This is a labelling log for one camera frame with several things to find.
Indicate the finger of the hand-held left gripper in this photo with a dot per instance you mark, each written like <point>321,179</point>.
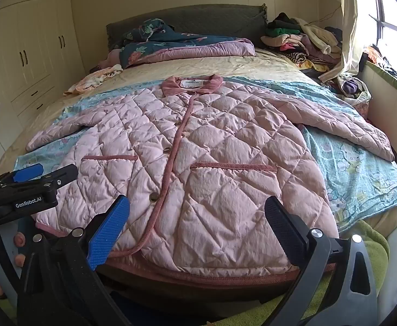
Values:
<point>28,172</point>
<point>62,175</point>

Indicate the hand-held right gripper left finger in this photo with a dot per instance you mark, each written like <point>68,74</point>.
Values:
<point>110,227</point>

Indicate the blue cartoon printed sheet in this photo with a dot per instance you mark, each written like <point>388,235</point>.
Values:
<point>347,163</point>

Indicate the basket of clothes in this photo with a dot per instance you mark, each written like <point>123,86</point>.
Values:
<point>351,86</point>

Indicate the cream curtain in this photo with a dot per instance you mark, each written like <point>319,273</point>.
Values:
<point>351,23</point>

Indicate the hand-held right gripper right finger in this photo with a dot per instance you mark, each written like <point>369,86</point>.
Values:
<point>281,222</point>

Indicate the dark floral quilt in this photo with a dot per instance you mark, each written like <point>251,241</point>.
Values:
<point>157,44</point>

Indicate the clothes on windowsill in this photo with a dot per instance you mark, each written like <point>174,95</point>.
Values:
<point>388,64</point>

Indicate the small floral cloth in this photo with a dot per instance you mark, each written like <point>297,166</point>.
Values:
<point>89,79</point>

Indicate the grey padded headboard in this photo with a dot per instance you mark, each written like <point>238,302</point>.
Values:
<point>201,20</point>

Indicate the pile of mixed clothes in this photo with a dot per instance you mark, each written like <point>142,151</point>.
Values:
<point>297,40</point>

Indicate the cream wardrobe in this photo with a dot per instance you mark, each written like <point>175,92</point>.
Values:
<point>32,40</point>

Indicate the pink quilted jacket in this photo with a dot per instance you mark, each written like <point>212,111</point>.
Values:
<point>218,142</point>

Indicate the bed with beige cover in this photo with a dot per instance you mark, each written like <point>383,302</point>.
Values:
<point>201,66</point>

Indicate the pink pillow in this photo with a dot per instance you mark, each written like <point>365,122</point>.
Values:
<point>111,56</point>

